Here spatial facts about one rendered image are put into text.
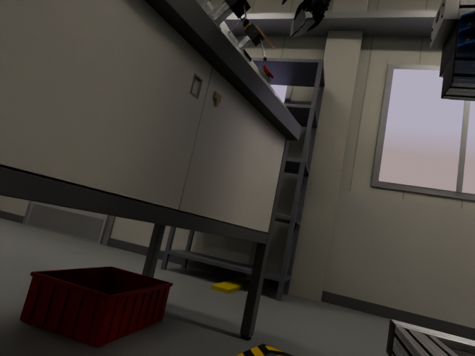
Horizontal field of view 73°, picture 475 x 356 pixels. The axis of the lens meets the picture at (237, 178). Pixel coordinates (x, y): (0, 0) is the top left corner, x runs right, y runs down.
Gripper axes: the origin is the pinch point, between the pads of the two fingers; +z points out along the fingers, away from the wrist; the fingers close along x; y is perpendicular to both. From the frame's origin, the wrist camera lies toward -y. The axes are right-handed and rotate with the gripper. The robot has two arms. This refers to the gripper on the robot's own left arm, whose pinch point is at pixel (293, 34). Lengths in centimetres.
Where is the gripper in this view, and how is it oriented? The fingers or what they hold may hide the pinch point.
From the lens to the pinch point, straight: 125.2
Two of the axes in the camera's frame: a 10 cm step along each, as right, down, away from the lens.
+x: -8.1, -5.3, -2.6
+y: 1.4, -6.0, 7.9
